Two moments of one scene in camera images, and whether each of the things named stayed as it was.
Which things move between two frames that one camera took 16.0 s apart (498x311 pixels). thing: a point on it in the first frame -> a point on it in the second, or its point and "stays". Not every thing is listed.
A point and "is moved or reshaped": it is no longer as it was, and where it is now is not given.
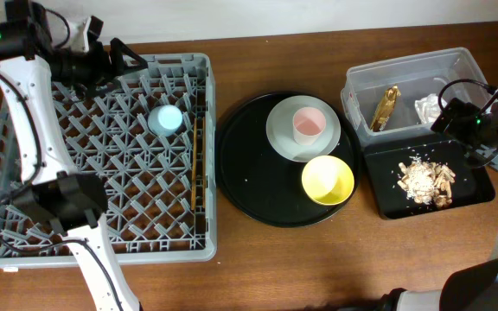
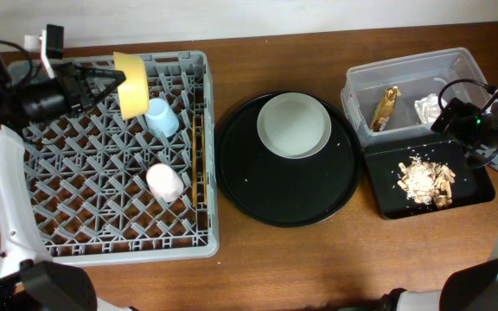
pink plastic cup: (308, 125) -> (164, 183)
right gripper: (448, 119) stays
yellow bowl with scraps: (327, 180) -> (133, 93)
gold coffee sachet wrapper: (384, 108) stays
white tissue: (429, 107) stays
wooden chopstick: (194, 166) stays
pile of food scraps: (427, 182) stays
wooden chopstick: (203, 163) stays
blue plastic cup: (164, 120) is moved or reshaped
